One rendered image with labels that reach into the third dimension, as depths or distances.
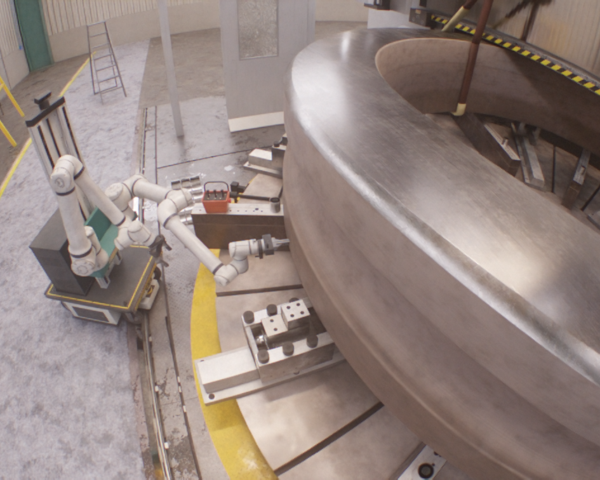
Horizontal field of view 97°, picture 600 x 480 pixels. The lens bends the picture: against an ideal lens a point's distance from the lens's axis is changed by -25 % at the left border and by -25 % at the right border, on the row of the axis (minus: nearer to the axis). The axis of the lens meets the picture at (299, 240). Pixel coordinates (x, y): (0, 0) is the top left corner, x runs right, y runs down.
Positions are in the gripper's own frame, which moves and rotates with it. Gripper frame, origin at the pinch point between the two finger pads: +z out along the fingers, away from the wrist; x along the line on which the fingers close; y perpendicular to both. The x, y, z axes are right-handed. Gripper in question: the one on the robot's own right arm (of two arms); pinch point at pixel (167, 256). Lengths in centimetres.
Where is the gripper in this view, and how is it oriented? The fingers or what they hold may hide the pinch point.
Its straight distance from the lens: 232.9
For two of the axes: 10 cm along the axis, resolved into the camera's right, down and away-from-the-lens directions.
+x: 0.8, 7.7, -6.4
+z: 3.8, 5.7, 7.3
